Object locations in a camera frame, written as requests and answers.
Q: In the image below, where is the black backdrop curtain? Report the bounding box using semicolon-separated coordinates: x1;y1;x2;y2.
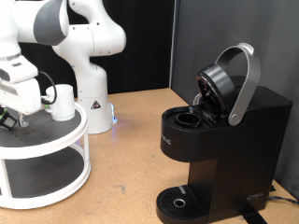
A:
0;0;176;102

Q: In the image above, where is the white two-tier turntable shelf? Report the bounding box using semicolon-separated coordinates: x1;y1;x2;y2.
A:
0;99;93;210

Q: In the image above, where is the black tape strip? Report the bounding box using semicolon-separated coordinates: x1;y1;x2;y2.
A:
239;204;269;224

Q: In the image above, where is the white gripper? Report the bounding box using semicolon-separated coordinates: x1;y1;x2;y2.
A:
0;77;43;128

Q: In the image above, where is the coffee machine power cord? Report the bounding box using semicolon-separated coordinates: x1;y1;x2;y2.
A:
267;195;299;206

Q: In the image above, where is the white mug with green handle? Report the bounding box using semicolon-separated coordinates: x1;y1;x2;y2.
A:
45;83;77;122

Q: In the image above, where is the black Keurig coffee machine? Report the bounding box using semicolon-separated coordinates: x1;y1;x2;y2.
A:
155;42;293;224

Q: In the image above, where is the looped black camera cable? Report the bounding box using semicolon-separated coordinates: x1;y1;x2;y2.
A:
37;70;58;105

